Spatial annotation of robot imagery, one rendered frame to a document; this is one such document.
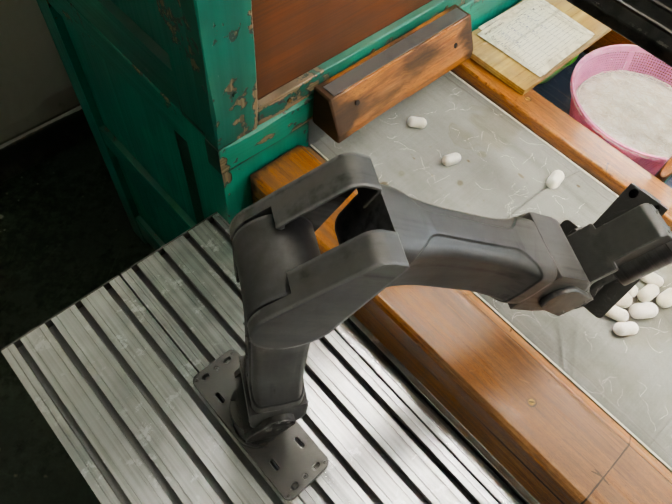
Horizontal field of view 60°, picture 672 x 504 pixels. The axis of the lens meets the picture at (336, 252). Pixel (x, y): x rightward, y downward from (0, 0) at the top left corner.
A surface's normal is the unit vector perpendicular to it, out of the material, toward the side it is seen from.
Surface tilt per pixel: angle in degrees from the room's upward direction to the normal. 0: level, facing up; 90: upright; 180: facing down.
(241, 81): 90
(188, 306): 0
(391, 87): 67
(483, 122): 0
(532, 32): 0
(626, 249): 46
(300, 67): 90
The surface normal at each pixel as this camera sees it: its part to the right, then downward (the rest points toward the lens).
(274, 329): 0.25, 0.84
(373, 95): 0.66, 0.40
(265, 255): -0.25, -0.43
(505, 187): 0.07, -0.51
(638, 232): -0.65, -0.23
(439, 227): 0.55, -0.53
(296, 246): 0.37, -0.54
